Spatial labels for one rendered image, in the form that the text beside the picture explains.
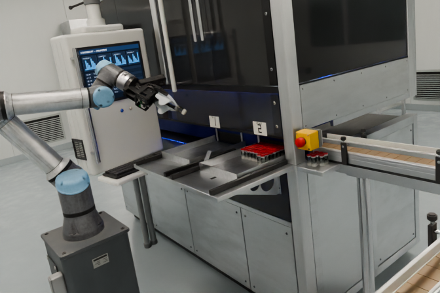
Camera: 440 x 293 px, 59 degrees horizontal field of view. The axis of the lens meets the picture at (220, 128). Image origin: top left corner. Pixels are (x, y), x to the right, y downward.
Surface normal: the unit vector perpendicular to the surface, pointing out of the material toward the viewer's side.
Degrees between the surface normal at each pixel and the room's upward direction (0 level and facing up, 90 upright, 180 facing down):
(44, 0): 90
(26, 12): 90
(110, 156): 90
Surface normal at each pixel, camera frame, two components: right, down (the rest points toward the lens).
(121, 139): 0.73, 0.06
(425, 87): -0.79, 0.24
